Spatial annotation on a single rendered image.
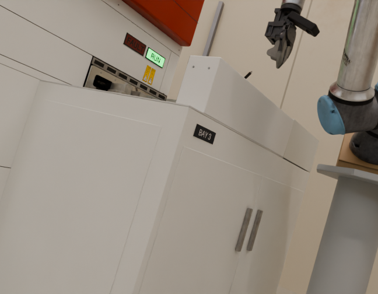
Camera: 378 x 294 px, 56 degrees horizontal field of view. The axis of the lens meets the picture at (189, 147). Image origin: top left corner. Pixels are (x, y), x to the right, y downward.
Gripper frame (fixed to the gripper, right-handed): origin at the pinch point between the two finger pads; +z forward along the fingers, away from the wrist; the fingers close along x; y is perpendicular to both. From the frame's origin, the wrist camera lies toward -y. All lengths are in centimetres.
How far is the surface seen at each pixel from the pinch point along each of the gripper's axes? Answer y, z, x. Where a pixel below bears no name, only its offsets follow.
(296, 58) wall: 70, -73, -169
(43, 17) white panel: 58, 10, 51
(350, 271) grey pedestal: -35, 57, -10
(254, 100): -4.0, 18.1, 18.2
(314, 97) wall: 48, -43, -175
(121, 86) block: 48, 21, 22
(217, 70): -4.0, 17.9, 39.6
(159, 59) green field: 58, 0, -3
